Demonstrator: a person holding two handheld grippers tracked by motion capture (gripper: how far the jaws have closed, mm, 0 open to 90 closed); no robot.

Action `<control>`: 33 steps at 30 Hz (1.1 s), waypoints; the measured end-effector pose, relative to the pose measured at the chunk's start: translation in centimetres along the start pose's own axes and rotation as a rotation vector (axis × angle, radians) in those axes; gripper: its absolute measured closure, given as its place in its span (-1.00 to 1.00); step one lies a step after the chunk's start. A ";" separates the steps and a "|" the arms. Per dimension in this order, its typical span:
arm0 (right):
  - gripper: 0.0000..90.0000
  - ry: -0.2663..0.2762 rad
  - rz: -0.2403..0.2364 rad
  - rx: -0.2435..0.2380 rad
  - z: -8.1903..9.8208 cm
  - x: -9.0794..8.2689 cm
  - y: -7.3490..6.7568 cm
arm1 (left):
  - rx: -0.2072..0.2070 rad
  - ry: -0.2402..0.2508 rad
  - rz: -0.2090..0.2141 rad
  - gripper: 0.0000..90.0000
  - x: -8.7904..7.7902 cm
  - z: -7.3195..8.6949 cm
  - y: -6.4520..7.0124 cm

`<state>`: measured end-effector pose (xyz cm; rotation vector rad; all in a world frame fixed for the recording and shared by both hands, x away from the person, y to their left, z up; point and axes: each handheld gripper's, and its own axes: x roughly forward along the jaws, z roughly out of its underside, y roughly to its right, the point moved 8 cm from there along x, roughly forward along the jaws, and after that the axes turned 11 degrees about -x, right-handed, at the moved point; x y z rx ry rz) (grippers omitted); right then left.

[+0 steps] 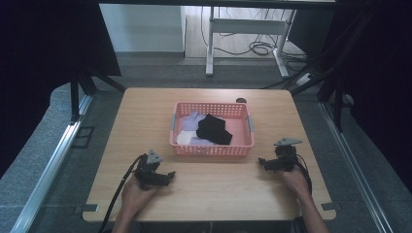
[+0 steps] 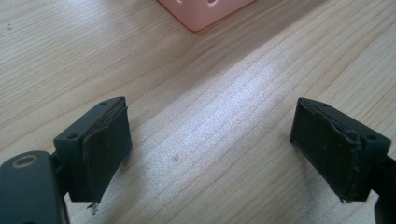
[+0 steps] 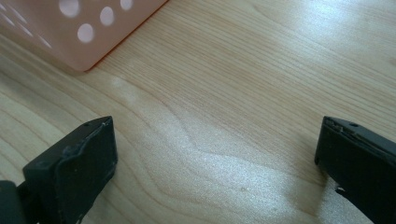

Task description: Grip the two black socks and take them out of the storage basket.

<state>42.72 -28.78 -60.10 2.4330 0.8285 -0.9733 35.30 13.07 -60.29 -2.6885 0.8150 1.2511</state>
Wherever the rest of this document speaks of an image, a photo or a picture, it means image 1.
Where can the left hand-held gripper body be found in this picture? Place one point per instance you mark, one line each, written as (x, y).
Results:
(149, 171)

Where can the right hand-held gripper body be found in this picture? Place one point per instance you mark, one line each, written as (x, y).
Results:
(285, 159)

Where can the white sock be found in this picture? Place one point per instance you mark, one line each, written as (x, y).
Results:
(184, 137)

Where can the lavender sock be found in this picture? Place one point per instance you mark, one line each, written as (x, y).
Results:
(190, 121)
(199, 141)

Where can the pink plastic basket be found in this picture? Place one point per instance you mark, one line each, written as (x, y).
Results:
(210, 150)

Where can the black sock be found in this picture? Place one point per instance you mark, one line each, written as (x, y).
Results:
(212, 130)

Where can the person's right hand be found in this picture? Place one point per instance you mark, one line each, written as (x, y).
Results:
(295, 183)

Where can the person's left hand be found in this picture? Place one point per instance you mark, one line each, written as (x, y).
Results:
(136, 197)

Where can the black metal stand legs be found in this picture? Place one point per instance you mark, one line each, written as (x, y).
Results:
(75, 97)
(338, 106)

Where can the black curtain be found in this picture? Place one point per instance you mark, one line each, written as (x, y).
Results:
(39, 64)
(379, 81)

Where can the aluminium floor rail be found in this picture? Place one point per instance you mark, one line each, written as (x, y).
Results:
(356, 168)
(48, 171)

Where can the black floor frame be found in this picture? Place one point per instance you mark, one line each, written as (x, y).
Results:
(83, 137)

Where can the white metal desk frame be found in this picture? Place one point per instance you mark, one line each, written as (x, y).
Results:
(246, 26)

